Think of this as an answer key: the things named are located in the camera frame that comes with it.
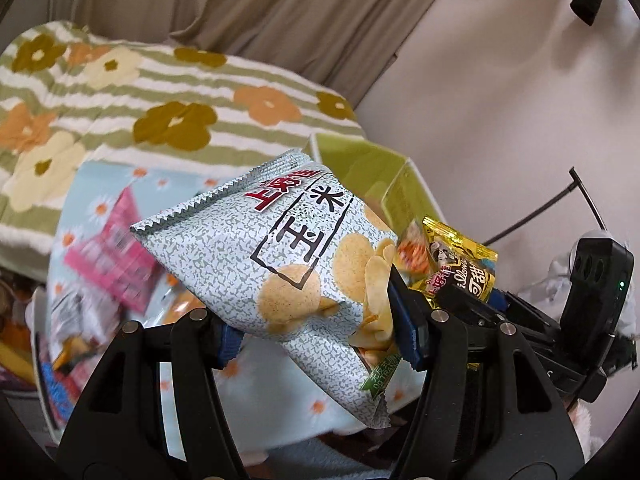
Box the green storage box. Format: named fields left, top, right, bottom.
left=304, top=132, right=442, bottom=243

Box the green striped floral blanket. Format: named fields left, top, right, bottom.
left=0, top=20, right=370, bottom=281

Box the white fluffy cloth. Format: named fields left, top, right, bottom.
left=517, top=255, right=573, bottom=313

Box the black cable tie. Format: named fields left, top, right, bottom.
left=482, top=167, right=610, bottom=246

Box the yellow snack packet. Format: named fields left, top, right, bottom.
left=395, top=216, right=499, bottom=311

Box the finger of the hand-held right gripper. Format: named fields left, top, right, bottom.
left=434, top=287, right=506, bottom=326
left=486, top=290, right=563, bottom=348

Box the light blue daisy cloth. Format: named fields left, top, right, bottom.
left=47, top=160, right=432, bottom=463

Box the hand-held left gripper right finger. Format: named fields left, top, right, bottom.
left=385, top=264, right=587, bottom=480

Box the beige curtain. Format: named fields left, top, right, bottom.
left=47, top=0, right=468, bottom=107

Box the grey speckled potato chips bag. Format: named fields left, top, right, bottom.
left=130, top=150, right=416, bottom=429

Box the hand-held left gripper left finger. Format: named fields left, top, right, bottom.
left=52, top=307, right=248, bottom=480

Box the pink snack packet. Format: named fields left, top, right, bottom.
left=62, top=187, right=162, bottom=312

